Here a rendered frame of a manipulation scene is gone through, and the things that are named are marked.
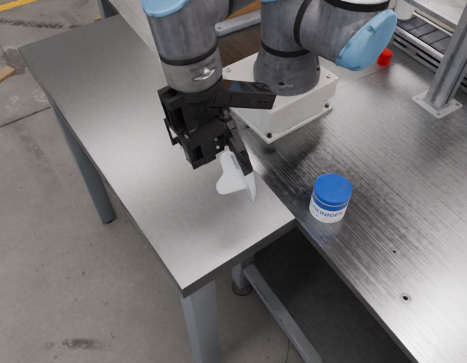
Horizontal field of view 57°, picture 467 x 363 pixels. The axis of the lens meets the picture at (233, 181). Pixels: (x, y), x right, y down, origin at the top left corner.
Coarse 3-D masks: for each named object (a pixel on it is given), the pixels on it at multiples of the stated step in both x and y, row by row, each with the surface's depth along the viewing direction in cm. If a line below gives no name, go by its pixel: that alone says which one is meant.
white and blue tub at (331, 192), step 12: (324, 180) 80; (336, 180) 80; (312, 192) 81; (324, 192) 78; (336, 192) 78; (348, 192) 78; (312, 204) 82; (324, 204) 78; (336, 204) 77; (324, 216) 81; (336, 216) 80
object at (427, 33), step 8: (416, 16) 121; (400, 24) 118; (408, 24) 118; (416, 24) 118; (424, 24) 118; (408, 32) 116; (416, 32) 116; (424, 32) 116; (432, 32) 116; (440, 32) 116; (424, 40) 113; (432, 40) 113; (440, 40) 113; (448, 40) 113; (440, 48) 111
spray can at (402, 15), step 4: (400, 0) 116; (396, 4) 118; (400, 4) 117; (404, 4) 116; (408, 4) 116; (396, 8) 119; (400, 8) 117; (404, 8) 117; (408, 8) 117; (412, 8) 117; (396, 12) 119; (400, 12) 118; (404, 12) 118; (408, 12) 118; (412, 12) 118; (400, 16) 119; (404, 16) 118; (408, 16) 118; (400, 20) 120; (404, 20) 119; (408, 20) 120
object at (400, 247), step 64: (128, 0) 137; (320, 64) 115; (320, 128) 99; (384, 128) 99; (448, 128) 99; (384, 192) 87; (448, 192) 87; (384, 256) 78; (448, 256) 78; (384, 320) 70; (448, 320) 70
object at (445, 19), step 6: (408, 0) 112; (414, 0) 111; (414, 6) 111; (420, 6) 110; (426, 6) 109; (426, 12) 109; (432, 12) 107; (438, 12) 107; (438, 18) 107; (444, 18) 105; (450, 24) 105; (456, 24) 103
